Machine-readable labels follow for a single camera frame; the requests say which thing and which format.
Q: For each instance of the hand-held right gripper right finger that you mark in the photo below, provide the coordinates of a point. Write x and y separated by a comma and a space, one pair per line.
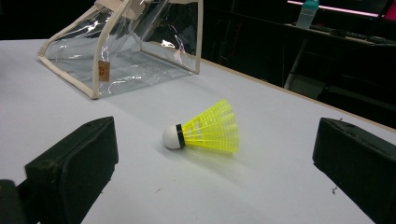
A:
358, 165

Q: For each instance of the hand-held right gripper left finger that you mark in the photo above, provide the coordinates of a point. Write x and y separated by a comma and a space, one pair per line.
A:
74, 161

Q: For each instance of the yellow shuttlecock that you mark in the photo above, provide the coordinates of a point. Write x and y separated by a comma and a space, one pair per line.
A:
171, 137

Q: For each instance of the clear bag with beige trim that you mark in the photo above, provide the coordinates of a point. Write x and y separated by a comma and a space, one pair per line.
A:
134, 71

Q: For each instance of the dark desk with white leg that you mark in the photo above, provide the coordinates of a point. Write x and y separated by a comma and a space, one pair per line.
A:
348, 36

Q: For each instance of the pink light strip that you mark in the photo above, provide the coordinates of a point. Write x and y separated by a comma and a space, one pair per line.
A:
336, 9

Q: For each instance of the water bottle with teal cap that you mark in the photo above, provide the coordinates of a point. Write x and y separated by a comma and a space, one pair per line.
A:
306, 15

